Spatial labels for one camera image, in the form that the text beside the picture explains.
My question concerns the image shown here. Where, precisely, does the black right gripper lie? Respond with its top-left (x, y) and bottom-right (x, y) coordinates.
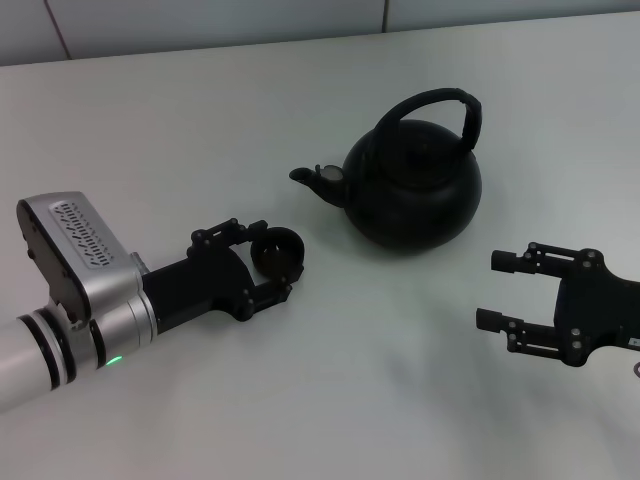
top-left (475, 241), bottom-right (640, 370)

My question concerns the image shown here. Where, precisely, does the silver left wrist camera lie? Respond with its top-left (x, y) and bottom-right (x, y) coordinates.
top-left (16, 190), bottom-right (146, 324)

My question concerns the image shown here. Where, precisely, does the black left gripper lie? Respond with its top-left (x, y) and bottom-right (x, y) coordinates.
top-left (142, 217), bottom-right (305, 335)

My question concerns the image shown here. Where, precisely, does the black cast iron teapot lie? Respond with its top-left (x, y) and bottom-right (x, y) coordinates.
top-left (288, 87), bottom-right (484, 257)

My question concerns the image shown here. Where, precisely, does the small black teacup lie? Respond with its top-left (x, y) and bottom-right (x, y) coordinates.
top-left (249, 227), bottom-right (305, 284)

